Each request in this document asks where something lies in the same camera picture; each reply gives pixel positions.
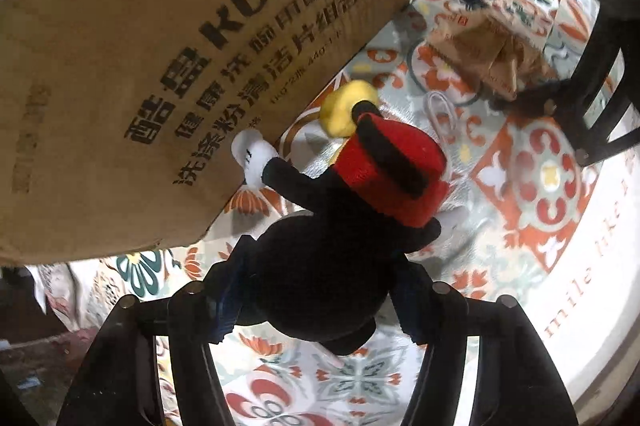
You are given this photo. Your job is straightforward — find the Mickey Mouse plush toy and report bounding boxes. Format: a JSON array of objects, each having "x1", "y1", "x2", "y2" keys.
[{"x1": 231, "y1": 80, "x2": 449, "y2": 356}]

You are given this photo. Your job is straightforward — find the glass vase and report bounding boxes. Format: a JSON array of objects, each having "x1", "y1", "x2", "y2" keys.
[{"x1": 1, "y1": 328, "x2": 98, "y2": 425}]

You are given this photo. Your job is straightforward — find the brown crinkled snack wrapper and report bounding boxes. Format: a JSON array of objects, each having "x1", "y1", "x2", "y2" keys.
[{"x1": 427, "y1": 11, "x2": 559, "y2": 100}]

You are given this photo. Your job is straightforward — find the brown cardboard box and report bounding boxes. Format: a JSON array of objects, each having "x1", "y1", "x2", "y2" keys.
[{"x1": 1, "y1": 0, "x2": 409, "y2": 265}]

